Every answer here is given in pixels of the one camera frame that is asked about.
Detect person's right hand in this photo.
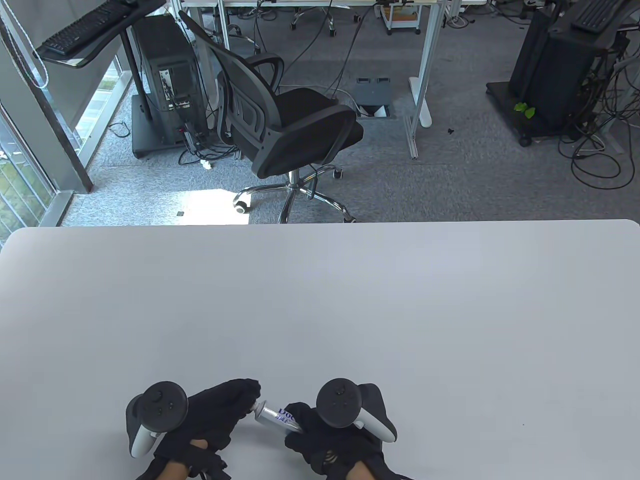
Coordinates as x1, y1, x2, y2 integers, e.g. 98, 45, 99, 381
284, 401, 389, 477

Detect person's left hand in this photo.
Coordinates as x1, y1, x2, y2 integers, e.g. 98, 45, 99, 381
152, 378, 262, 480

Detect silver toothpaste tube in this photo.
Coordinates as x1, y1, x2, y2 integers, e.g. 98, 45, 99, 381
254, 400, 306, 435

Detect person's right forearm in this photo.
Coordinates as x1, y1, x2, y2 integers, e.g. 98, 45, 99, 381
347, 462, 383, 480

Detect person's left forearm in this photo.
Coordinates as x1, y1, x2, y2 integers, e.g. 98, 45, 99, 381
159, 459, 193, 480

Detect right hand controller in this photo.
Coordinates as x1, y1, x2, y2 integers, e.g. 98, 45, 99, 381
315, 378, 399, 444

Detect hand controller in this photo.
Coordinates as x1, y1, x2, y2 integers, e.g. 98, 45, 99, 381
125, 381, 190, 459
315, 378, 399, 444

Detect left hand controller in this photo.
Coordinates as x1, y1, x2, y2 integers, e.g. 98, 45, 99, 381
125, 381, 190, 459

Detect black mesh office chair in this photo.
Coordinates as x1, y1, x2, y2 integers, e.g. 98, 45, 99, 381
177, 10, 365, 224

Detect floor outlet box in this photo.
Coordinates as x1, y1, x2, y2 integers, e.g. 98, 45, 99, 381
354, 77, 397, 119

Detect black computer tower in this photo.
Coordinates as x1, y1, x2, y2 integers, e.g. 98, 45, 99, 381
131, 14, 209, 147

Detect white desk leg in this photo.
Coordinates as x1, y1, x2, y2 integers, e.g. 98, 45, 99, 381
403, 0, 447, 161

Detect black keyboard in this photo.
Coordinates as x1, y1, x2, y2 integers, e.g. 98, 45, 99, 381
571, 0, 627, 34
38, 0, 137, 56

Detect black keyboard tray stand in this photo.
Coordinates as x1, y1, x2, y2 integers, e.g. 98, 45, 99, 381
33, 0, 167, 121

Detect chrome chair base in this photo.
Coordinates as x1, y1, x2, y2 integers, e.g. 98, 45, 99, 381
291, 0, 337, 38

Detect black rolling computer stand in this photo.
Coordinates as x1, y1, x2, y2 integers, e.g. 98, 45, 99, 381
485, 0, 632, 148

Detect white rolling cart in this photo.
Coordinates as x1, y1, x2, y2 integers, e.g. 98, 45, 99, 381
378, 0, 422, 36

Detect bundle of black cables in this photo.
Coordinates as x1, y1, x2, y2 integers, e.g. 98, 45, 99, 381
177, 125, 243, 169

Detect white beaded blind cord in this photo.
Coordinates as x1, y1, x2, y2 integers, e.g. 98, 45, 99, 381
0, 0, 51, 89

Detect looped black floor cables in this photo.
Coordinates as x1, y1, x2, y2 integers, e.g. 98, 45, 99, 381
556, 50, 640, 190

